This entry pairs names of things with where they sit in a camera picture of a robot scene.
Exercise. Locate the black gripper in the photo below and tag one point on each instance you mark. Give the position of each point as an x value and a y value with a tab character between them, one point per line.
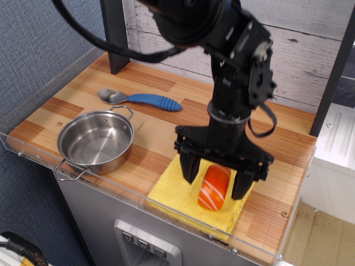
224	142

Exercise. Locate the orange salmon sushi toy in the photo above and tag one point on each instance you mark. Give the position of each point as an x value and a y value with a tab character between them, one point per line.
214	187

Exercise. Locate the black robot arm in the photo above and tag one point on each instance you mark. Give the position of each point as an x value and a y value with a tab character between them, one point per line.
240	51

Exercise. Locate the yellow rag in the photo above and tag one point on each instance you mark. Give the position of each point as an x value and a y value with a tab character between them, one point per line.
175	197

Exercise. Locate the silver button panel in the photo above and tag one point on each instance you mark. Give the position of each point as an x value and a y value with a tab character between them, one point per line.
139	247

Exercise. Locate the small steel pot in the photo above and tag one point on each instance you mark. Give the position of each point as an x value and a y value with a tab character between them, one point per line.
96	142

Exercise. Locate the blue handled metal spoon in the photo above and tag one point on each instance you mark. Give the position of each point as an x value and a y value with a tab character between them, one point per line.
113	97

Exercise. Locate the right black frame post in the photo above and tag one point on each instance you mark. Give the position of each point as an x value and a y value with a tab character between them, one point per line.
335	75

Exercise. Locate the black frame post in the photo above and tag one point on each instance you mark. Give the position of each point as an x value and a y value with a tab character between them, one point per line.
115	32
335	75

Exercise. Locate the left black frame post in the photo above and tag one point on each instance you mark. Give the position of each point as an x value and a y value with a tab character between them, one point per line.
115	32

